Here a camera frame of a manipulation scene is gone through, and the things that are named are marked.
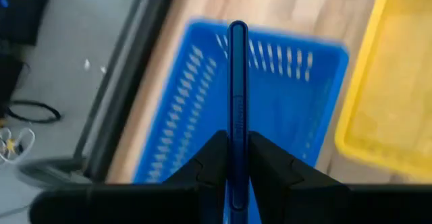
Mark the yellow slotted plastic basket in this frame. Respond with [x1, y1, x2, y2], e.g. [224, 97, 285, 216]
[334, 0, 432, 181]

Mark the black coiled floor cable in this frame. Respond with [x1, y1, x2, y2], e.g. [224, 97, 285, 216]
[5, 100, 63, 124]

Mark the black aluminium table frame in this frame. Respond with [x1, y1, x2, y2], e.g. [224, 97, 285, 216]
[72, 0, 180, 184]

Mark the white cable yellow connector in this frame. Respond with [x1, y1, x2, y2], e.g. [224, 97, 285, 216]
[0, 127, 36, 166]

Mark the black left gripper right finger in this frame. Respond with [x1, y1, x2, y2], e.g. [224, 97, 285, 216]
[248, 131, 348, 224]

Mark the black computer tower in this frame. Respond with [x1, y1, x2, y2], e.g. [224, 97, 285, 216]
[0, 0, 50, 46]

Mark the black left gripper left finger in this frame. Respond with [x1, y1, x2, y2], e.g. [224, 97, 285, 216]
[161, 130, 230, 224]

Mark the small blue slotted basket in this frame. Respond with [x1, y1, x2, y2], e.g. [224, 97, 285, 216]
[133, 17, 350, 224]

